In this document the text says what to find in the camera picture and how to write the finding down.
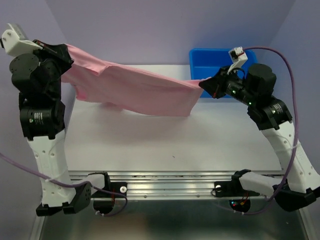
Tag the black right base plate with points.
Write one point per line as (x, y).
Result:
(224, 189)

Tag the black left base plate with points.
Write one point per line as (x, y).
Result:
(117, 189)

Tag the aluminium mounting rail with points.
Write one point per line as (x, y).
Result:
(169, 185)

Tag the pink t-shirt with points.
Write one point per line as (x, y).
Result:
(140, 91)

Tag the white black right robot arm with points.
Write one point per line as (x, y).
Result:
(301, 186)

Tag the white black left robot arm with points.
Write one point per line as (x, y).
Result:
(43, 125)

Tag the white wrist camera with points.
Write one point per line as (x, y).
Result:
(15, 42)
(238, 58)

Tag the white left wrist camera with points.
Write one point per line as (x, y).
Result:
(15, 42)

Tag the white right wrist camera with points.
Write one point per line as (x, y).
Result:
(238, 58)

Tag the blue plastic bin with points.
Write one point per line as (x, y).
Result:
(205, 62)

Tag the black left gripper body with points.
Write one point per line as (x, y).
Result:
(56, 63)

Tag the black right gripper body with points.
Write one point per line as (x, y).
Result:
(236, 88)

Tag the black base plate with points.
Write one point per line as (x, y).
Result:
(224, 189)
(117, 189)

